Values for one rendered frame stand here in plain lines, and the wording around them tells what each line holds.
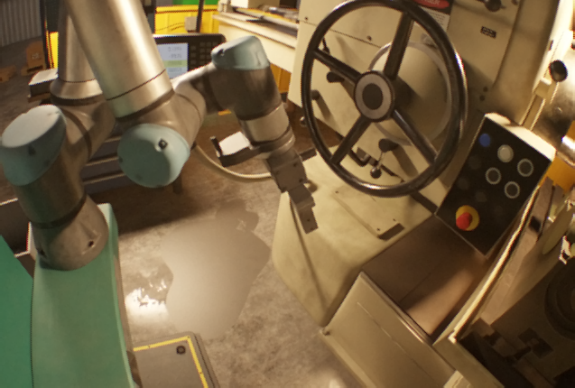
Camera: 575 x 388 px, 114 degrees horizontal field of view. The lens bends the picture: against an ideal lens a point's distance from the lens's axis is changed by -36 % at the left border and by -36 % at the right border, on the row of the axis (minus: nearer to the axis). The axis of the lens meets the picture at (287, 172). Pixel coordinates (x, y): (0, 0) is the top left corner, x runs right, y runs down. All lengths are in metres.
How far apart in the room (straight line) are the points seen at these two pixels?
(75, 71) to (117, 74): 0.20
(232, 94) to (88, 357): 0.42
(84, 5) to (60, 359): 0.43
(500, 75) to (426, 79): 0.17
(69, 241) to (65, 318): 0.12
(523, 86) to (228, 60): 0.55
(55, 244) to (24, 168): 0.14
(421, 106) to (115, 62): 0.51
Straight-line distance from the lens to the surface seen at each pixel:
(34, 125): 0.45
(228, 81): 0.40
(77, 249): 0.50
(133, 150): 0.30
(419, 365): 1.24
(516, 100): 0.65
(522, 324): 0.69
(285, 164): 0.43
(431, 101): 0.58
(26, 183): 0.44
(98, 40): 0.30
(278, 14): 1.74
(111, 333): 0.45
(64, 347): 0.47
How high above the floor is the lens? 1.47
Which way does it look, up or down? 36 degrees down
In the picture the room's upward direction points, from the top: 10 degrees clockwise
